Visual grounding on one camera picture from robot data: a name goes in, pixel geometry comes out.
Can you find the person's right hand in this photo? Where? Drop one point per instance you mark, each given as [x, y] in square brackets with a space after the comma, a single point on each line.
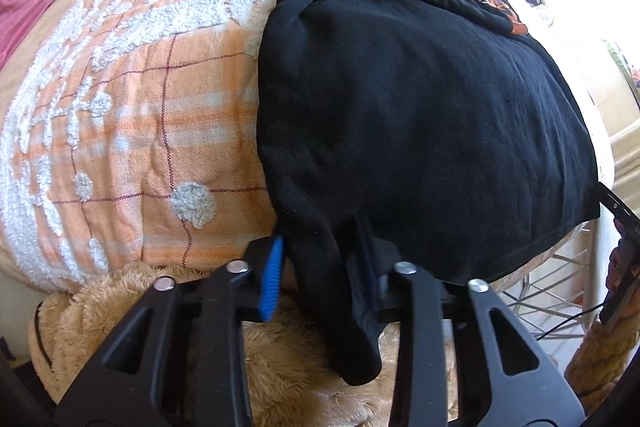
[615, 268]

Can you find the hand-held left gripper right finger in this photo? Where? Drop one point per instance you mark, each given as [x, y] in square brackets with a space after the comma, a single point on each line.
[420, 307]

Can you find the tan fuzzy cloth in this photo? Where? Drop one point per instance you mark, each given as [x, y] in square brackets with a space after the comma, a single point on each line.
[600, 367]

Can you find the orange checked tufted quilt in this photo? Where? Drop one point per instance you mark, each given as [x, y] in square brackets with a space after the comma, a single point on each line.
[150, 117]

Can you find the beige plush blanket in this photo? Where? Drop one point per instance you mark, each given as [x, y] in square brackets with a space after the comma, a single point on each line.
[300, 382]

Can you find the black long-sleeve shirt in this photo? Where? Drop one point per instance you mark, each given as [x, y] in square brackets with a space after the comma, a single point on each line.
[400, 107]

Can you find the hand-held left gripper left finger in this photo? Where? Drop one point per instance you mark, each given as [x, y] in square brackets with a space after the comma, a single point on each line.
[270, 277]

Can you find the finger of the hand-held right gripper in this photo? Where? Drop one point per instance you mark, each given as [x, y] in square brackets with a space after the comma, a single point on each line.
[617, 207]

